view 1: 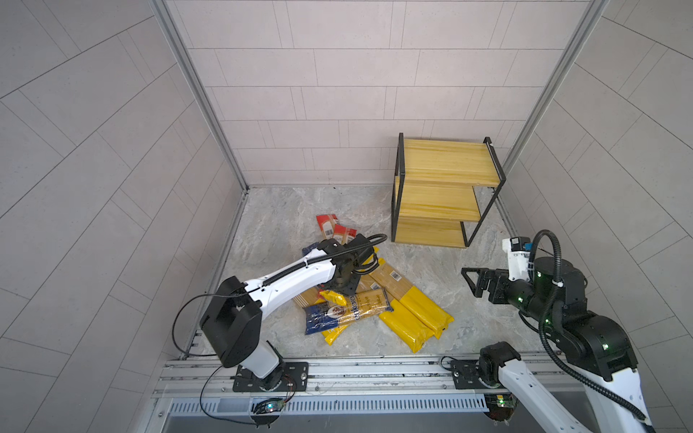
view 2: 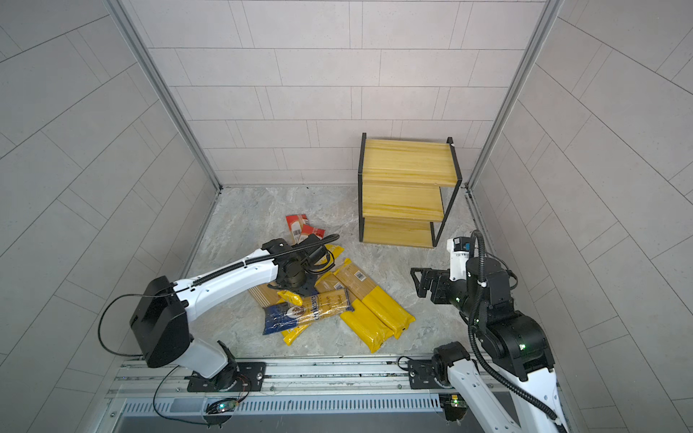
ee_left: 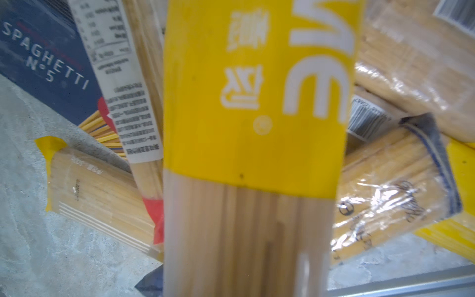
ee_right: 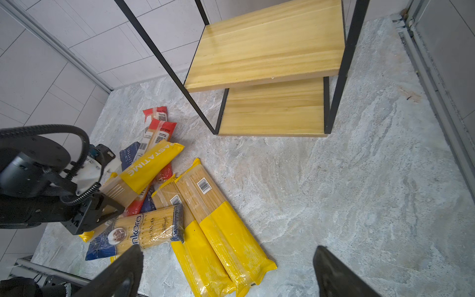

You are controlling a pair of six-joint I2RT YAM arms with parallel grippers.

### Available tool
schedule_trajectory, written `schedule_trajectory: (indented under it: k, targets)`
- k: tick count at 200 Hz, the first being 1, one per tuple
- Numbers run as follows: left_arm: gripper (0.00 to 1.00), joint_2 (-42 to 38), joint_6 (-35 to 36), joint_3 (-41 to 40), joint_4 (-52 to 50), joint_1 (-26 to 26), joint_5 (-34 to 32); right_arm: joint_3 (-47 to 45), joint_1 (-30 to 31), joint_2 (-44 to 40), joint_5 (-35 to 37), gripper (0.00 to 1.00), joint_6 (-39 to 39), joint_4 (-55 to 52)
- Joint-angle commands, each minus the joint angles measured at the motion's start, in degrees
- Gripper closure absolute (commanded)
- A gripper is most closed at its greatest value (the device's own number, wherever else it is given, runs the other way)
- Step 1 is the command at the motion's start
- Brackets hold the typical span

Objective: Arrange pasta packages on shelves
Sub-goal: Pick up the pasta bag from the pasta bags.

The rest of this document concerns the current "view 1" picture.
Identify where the dark blue pasta box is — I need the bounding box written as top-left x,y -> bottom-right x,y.
301,242 -> 321,257

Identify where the blue clear spaghetti pack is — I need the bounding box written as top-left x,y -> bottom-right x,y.
304,290 -> 390,335

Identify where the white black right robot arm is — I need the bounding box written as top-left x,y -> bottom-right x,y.
461,229 -> 654,432

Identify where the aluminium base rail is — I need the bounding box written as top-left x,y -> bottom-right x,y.
151,354 -> 597,402

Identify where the yellow pastatime pasta pack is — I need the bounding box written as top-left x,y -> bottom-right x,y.
292,288 -> 349,346

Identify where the yellow kraft pasta pack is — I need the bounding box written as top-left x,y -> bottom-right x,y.
358,275 -> 433,353
372,258 -> 454,339

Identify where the circuit board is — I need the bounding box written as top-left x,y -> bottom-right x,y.
252,398 -> 287,416
485,393 -> 516,424

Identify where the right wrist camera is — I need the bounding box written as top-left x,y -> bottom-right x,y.
502,236 -> 532,281

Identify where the right circuit board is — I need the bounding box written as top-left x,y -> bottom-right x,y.
485,393 -> 516,424

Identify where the red spaghetti pack rear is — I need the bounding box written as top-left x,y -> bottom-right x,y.
316,214 -> 339,239

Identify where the red spaghetti pack top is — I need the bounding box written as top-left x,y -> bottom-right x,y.
333,224 -> 357,245

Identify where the red spaghetti pack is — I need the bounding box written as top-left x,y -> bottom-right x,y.
333,224 -> 357,245
316,214 -> 339,239

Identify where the left circuit board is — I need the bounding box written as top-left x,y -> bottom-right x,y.
252,398 -> 287,416

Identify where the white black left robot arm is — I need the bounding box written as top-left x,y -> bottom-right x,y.
192,234 -> 387,392

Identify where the yellow pasta pack wholewheat spaghetti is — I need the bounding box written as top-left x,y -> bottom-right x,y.
318,247 -> 379,306

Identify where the wooden shelf black metal frame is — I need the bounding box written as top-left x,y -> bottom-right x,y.
391,134 -> 506,248

